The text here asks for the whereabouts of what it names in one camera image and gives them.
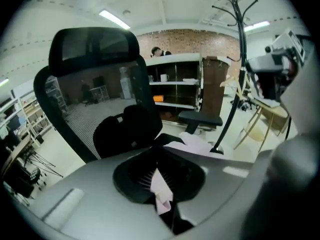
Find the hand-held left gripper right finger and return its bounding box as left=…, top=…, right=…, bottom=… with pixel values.
left=156, top=145, right=274, bottom=235

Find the wooden desk with black legs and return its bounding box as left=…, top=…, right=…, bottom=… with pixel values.
left=0, top=133, right=64, bottom=179

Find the pink robe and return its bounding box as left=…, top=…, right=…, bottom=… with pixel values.
left=149, top=132, right=216, bottom=216

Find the black monitor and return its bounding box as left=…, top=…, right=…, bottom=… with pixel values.
left=92, top=75, right=106, bottom=87

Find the white shelving rack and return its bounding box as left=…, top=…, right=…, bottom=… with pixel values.
left=9, top=88, right=55, bottom=146

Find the metal shelf cart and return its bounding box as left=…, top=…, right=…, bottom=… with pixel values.
left=144, top=53, right=204, bottom=111

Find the black coat rack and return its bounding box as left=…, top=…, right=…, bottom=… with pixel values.
left=211, top=0, right=260, bottom=155

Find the black mesh office chair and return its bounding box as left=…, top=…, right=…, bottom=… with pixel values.
left=33, top=26, right=224, bottom=165

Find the round wooden table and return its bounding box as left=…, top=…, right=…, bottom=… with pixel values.
left=233, top=95, right=293, bottom=153

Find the grey service cart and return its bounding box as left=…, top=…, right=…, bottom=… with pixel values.
left=201, top=55, right=231, bottom=116

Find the white water dispenser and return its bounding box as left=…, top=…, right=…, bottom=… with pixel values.
left=119, top=66, right=133, bottom=100

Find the small white desk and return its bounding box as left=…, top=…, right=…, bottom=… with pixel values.
left=89, top=85, right=111, bottom=103

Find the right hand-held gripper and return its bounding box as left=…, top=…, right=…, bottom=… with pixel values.
left=246, top=29, right=306, bottom=73

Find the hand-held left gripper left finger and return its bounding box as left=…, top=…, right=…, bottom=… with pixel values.
left=17, top=145, right=174, bottom=240

